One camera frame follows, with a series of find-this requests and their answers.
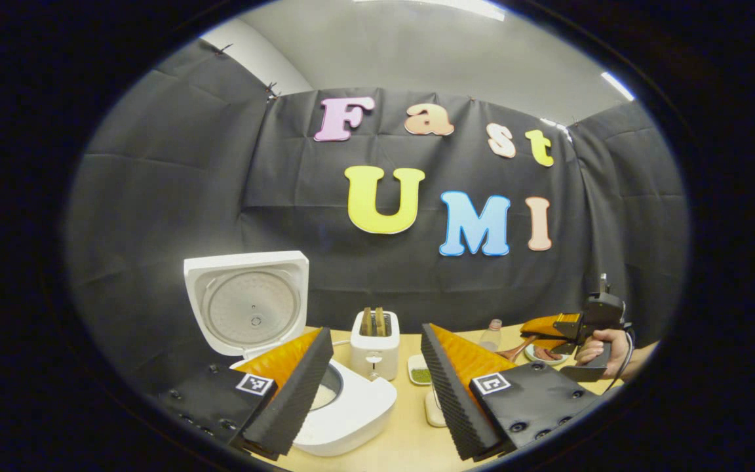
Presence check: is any white toaster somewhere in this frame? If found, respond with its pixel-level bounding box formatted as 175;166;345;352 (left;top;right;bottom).
350;309;401;382

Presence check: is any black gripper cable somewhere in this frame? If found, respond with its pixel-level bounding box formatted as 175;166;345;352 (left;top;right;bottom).
604;324;638;394

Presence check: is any ceiling light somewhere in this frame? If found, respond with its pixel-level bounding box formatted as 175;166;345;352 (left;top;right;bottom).
351;0;506;20
600;71;634;100

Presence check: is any clear rice container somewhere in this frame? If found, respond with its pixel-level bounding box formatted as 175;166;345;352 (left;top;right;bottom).
425;390;447;428

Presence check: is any pale green plate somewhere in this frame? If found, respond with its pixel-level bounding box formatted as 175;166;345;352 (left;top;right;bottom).
524;342;571;365

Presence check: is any brown wooden spoon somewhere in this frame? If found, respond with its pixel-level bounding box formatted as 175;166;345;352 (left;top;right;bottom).
497;336;539;363

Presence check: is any small clear bottle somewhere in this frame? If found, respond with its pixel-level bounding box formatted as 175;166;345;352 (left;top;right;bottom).
479;319;503;353

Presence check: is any black backdrop cloth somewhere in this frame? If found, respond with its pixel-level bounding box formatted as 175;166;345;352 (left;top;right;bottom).
66;38;689;381

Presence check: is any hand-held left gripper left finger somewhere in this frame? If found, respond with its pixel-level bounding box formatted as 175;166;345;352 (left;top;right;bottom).
158;328;334;461

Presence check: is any white rice cooker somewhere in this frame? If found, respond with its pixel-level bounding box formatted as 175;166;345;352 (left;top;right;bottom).
184;251;398;458

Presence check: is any white divided grain dish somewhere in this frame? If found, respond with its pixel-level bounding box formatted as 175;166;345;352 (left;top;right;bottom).
408;354;432;385

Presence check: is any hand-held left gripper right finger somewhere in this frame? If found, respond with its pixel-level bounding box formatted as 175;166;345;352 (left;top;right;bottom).
420;323;604;462

